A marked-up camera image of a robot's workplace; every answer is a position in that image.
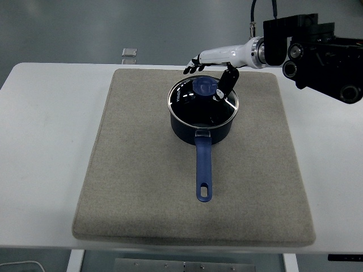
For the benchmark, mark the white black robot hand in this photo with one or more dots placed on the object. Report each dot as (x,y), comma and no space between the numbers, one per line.
(227,54)

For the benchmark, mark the glass pot lid blue knob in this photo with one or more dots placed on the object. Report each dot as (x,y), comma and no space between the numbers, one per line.
(203,86)

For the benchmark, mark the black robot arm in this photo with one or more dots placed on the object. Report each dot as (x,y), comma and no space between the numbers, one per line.
(320,65)

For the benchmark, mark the large metal floor plate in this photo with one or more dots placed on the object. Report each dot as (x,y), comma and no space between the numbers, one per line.
(129,51)

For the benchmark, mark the small metal floor plate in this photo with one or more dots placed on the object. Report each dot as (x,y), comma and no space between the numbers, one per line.
(129,61)

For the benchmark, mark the beige fabric mat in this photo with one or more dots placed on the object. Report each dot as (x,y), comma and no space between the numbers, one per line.
(147,175)

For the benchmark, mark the grey metal plate with screws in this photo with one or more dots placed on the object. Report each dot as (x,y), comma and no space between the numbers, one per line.
(181,266)

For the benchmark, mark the white table leg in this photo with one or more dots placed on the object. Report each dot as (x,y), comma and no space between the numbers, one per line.
(75,260)
(290,263)

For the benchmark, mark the black table control panel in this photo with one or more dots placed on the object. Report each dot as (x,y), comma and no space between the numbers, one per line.
(344,258)

